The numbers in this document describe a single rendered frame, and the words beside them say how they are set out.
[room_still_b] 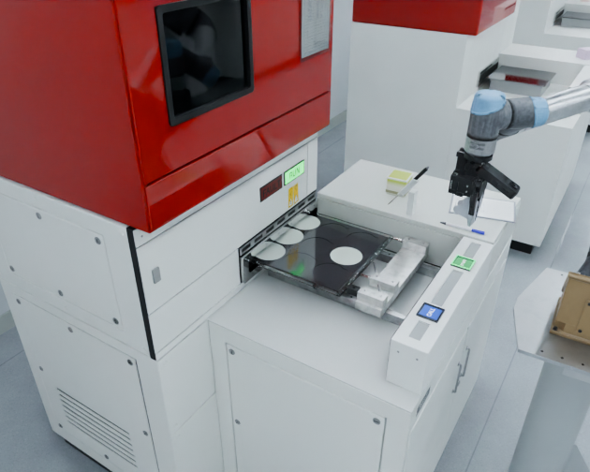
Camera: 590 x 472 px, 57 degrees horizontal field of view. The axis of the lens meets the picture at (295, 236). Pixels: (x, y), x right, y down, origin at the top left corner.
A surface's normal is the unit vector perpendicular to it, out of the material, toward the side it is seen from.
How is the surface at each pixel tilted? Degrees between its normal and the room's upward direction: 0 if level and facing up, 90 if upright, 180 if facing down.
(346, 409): 90
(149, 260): 90
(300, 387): 90
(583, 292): 90
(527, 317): 0
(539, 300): 0
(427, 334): 0
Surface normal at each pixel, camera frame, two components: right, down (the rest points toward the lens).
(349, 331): 0.00, -0.85
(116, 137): -0.54, 0.44
